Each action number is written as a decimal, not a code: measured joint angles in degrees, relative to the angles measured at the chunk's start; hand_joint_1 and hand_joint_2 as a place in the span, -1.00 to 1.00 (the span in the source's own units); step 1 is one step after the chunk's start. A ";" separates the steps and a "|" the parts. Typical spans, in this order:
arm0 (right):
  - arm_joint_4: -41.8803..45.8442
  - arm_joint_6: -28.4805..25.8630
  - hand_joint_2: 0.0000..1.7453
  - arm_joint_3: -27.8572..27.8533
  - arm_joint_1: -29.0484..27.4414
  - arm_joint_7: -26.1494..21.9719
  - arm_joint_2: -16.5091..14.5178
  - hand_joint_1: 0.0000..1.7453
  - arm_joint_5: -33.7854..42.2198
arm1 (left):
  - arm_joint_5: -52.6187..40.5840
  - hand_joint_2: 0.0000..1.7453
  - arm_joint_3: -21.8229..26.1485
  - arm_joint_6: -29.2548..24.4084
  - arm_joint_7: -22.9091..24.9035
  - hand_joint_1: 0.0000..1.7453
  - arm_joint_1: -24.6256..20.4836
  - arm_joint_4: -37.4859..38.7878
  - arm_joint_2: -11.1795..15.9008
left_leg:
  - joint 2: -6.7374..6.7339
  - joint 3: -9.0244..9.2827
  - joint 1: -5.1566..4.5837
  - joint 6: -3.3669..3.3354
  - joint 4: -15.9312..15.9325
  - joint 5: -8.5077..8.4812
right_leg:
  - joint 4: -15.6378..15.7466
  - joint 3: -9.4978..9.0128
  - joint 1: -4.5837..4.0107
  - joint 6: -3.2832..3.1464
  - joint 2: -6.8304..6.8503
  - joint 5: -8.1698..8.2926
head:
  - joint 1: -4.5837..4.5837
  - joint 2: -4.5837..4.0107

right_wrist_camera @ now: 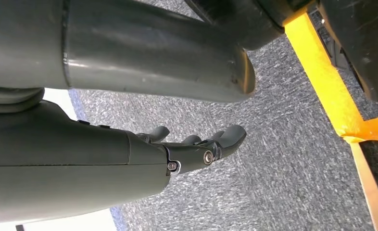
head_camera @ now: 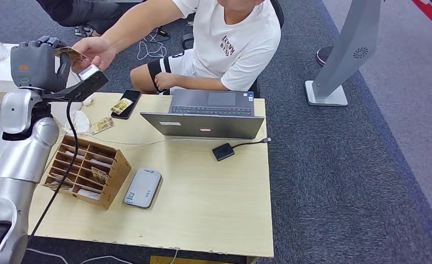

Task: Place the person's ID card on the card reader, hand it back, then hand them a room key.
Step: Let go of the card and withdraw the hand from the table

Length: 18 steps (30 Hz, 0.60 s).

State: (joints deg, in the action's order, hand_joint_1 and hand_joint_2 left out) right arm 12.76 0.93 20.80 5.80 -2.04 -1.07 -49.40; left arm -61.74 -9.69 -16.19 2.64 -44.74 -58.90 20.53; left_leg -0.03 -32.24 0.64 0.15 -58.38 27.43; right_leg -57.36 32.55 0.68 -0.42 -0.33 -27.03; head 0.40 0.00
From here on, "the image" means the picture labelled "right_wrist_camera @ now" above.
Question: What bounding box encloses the tan floor tape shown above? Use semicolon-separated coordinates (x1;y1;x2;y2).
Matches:
350;141;378;231

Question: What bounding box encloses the yellow floor tape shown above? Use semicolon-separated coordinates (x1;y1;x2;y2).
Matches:
284;13;366;138

